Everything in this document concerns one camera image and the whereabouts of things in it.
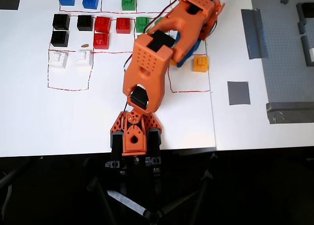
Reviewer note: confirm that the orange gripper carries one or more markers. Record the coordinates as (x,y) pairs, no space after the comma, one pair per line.
(187,55)

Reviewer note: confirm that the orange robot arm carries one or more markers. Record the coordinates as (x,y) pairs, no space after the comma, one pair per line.
(147,70)

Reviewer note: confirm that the grey square tape marker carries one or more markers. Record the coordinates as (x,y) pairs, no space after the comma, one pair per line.
(238,93)

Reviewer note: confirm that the red toy brick block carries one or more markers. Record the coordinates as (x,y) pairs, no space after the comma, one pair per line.
(123,25)
(102,24)
(100,40)

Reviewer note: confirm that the white toy brick block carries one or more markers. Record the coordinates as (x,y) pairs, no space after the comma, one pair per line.
(58,59)
(84,58)

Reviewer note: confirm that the black toy brick block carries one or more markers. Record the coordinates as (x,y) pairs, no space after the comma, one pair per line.
(85,22)
(61,21)
(60,38)

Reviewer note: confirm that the long grey tape strip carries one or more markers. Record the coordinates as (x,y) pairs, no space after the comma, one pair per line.
(252,33)

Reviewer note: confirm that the grey studded baseplate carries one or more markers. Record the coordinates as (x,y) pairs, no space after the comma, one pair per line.
(282,63)

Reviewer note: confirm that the black table clamp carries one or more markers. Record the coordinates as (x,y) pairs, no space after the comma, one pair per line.
(154,144)
(116,142)

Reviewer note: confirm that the small brown crumb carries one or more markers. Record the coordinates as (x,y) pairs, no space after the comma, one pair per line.
(85,45)

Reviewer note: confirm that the small dark grey piece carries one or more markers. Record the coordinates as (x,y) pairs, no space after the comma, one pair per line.
(284,0)

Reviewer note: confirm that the small grey brick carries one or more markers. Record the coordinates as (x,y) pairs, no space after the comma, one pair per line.
(302,28)

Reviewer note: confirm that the long grey brick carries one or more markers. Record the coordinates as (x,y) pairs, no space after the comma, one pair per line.
(305,50)

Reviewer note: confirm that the wide crumpled grey tape strip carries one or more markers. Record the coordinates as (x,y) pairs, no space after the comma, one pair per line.
(289,112)

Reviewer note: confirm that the white brick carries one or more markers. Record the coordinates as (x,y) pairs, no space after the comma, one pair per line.
(312,55)

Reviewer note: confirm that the black tripod stand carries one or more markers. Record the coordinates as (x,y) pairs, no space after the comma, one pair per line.
(127,202)

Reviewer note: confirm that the dark tape patch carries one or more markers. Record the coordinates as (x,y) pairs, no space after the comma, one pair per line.
(9,1)

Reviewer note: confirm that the black metal leg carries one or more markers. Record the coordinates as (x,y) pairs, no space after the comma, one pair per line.
(7,178)

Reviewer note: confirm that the dark grey brick wall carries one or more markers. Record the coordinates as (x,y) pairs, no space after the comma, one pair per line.
(299,12)

